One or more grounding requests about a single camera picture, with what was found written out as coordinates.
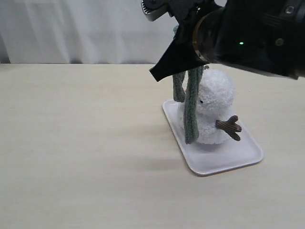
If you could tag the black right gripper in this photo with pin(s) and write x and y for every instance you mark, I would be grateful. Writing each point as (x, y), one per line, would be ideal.
(193, 41)

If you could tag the green fleece scarf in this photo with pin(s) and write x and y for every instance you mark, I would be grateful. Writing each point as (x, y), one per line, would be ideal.
(186, 91)

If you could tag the white plush snowman toy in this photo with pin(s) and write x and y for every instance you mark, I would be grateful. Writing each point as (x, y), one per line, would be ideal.
(216, 123)

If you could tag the white rectangular plastic tray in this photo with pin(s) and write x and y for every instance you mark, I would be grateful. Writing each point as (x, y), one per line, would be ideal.
(205, 160)

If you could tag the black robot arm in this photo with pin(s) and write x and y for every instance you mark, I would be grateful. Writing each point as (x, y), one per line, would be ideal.
(266, 37)

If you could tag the white backdrop curtain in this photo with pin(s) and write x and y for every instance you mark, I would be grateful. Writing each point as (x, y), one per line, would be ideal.
(80, 31)

